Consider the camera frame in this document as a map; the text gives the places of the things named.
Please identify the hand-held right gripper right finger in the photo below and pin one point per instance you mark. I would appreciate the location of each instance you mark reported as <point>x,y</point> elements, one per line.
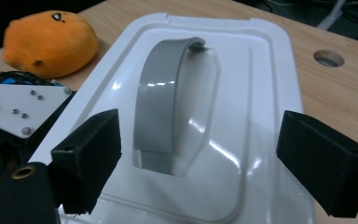
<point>323,161</point>

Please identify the blue and black toy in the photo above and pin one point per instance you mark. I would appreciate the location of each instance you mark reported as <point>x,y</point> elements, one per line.
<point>15,79</point>

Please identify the white metal stand frame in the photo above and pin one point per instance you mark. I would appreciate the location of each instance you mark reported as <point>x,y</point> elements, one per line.
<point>331,15</point>

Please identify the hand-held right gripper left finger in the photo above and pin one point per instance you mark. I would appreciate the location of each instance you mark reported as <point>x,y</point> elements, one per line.
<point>87,161</point>

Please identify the orange plush toy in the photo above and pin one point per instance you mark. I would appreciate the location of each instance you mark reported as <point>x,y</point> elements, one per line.
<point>49,43</point>

